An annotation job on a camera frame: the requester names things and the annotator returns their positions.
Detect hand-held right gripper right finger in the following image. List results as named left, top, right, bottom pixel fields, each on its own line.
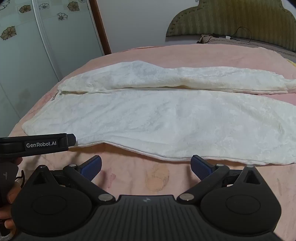
left=178, top=155, right=266, bottom=205

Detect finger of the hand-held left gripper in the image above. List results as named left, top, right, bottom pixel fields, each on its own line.
left=67, top=133, right=77, bottom=149

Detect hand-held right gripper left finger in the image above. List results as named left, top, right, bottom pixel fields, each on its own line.
left=28, top=155, right=116, bottom=205

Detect person's left hand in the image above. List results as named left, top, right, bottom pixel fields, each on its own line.
left=0, top=157, right=24, bottom=232

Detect floral glass wardrobe doors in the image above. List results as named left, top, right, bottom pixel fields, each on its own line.
left=0, top=0, right=105, bottom=144

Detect pink blanket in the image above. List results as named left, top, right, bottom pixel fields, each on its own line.
left=8, top=44, right=296, bottom=241

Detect brown wooden trim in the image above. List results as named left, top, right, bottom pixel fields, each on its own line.
left=89, top=0, right=112, bottom=55

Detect beige pillow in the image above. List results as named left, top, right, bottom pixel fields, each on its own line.
left=196, top=34, right=296, bottom=58

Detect green padded headboard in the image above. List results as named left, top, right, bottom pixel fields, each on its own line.
left=165, top=0, right=296, bottom=53

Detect black cord loop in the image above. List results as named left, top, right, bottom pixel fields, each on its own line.
left=15, top=170, right=25, bottom=189

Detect black charging cable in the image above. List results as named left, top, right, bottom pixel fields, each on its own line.
left=228, top=26, right=253, bottom=43

